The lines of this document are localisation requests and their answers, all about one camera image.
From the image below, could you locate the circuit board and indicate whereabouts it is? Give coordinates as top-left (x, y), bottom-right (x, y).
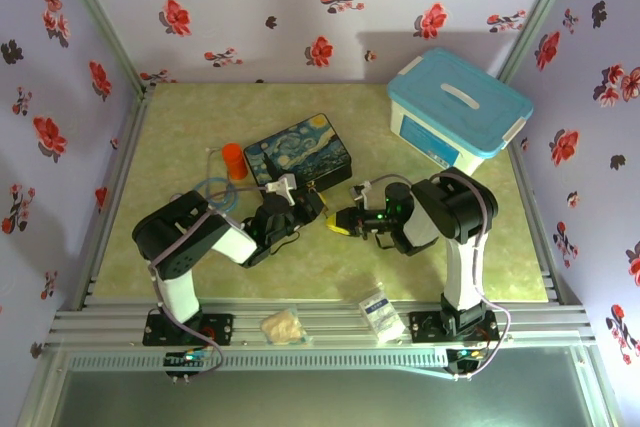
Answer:
top-left (447, 346), bottom-right (490, 374)
top-left (164, 349), bottom-right (209, 367)

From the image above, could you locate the starry night tin box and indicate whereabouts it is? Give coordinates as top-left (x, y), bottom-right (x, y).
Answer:
top-left (243, 113), bottom-right (354, 195)

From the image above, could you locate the white gauze packet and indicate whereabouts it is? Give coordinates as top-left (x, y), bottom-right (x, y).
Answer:
top-left (357, 289), bottom-right (409, 344)

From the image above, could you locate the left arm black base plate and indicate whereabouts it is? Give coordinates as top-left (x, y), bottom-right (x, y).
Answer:
top-left (142, 311), bottom-right (235, 347)

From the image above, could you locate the aluminium side rail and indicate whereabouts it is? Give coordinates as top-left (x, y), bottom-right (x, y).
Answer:
top-left (64, 86), bottom-right (157, 309)
top-left (508, 136), bottom-right (587, 306)

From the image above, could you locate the orange plastic cup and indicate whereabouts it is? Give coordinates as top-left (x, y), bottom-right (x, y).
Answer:
top-left (221, 143), bottom-right (250, 182)

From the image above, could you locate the right circuit board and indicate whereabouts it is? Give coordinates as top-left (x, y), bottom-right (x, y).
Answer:
top-left (447, 346), bottom-right (490, 374)

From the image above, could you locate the grey slotted cable duct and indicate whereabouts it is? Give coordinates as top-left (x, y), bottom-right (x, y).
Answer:
top-left (67, 350), bottom-right (450, 374)

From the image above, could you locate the aluminium rail table edge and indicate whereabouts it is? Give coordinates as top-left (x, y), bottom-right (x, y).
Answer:
top-left (47, 298), bottom-right (597, 349)

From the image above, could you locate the left circuit board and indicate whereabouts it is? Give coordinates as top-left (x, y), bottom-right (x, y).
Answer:
top-left (164, 349), bottom-right (209, 367)

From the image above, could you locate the aluminium corner post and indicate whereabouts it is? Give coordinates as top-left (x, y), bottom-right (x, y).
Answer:
top-left (49, 0), bottom-right (152, 94)
top-left (499, 0), bottom-right (587, 84)

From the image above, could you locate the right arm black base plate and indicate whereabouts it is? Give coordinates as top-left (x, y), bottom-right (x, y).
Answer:
top-left (408, 309), bottom-right (501, 346)

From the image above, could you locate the white storage box blue lid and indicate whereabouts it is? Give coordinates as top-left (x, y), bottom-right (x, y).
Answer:
top-left (386, 46), bottom-right (534, 182)

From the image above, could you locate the bag of cotton balls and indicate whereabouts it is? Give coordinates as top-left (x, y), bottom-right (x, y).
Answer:
top-left (260, 307), bottom-right (308, 347)

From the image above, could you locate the blue stethoscope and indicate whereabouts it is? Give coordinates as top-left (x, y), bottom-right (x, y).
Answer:
top-left (192, 146), bottom-right (239, 214)

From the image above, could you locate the yellow soft item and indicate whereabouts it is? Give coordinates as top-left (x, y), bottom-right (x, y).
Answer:
top-left (324, 214), bottom-right (351, 237)

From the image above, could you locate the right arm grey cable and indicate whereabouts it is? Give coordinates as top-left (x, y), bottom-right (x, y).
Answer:
top-left (367, 170), bottom-right (513, 381)

